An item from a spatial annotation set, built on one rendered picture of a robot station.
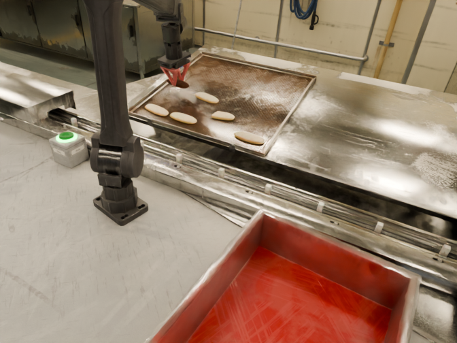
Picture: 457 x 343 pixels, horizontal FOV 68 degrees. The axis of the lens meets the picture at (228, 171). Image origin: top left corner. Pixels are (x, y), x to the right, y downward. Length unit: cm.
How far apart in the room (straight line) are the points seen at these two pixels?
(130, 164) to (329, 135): 60
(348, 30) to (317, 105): 333
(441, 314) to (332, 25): 399
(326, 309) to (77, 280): 49
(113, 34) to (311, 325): 66
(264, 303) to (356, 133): 63
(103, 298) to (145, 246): 15
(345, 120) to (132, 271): 79
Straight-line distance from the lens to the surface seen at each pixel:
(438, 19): 414
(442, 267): 85
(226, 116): 111
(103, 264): 78
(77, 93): 160
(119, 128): 78
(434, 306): 83
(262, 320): 68
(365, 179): 97
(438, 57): 420
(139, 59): 378
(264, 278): 74
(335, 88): 133
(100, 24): 73
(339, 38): 455
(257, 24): 483
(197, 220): 85
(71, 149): 106
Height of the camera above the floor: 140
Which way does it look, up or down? 35 degrees down
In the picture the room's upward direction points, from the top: 4 degrees clockwise
